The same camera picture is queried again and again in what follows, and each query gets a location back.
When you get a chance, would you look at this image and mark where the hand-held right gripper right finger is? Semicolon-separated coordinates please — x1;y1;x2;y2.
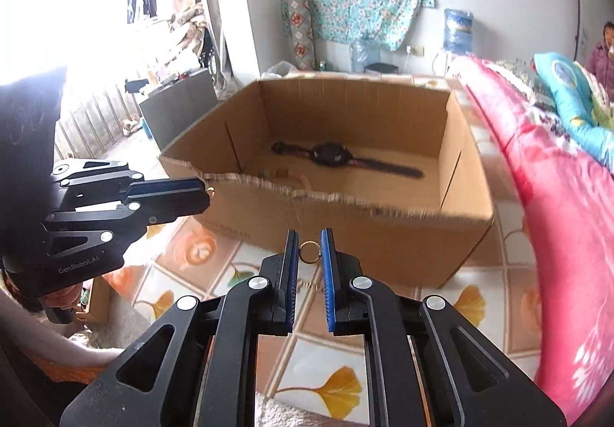
320;228;567;427

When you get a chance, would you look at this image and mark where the clear empty water bottle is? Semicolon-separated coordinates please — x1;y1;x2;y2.
350;31;382;73

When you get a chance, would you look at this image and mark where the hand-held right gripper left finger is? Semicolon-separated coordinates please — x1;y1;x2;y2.
60;229;299;427

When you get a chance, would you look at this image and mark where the blue pillow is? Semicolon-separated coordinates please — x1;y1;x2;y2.
533;51;614;173

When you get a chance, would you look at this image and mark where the grey cabinet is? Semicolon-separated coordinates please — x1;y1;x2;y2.
139;69;219;150

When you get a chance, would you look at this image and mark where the red patterned roll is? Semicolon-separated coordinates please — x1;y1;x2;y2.
286;0;317;71

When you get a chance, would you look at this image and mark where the blue water bottle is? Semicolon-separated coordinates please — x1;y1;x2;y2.
442;8;475;56

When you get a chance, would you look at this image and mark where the pile of folded blankets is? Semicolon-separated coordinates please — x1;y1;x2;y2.
168;0;212;68

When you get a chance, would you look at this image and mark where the brown paper bag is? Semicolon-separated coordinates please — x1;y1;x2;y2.
77;278;116;327

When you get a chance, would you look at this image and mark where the brown cardboard box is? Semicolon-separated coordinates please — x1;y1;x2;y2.
158;72;495;290

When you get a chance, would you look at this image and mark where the person's left hand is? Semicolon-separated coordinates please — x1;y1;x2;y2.
42;285;83;313

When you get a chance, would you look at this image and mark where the black strap smart watch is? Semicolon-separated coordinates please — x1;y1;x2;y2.
271;140;425;181

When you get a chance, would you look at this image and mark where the pink floral blanket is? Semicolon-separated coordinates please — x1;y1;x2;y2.
448;54;614;427

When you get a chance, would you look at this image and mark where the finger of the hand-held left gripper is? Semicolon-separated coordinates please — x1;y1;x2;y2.
50;160;205;207
45;190;212;260

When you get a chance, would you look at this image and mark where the white water dispenser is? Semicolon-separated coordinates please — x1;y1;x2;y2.
432;50;468;75

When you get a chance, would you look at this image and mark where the dark long stick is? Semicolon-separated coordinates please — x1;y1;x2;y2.
570;0;590;63

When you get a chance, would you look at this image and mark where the metal railing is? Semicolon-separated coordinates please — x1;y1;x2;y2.
53;86;149;159

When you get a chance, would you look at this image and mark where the person's left forearm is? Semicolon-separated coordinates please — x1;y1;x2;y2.
0;285;123;384

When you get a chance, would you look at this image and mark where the ginkgo print tablecloth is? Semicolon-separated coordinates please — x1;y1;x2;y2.
103;72;543;427

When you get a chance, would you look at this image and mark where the white plastic bag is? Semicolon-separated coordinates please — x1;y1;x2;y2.
261;61;298;79

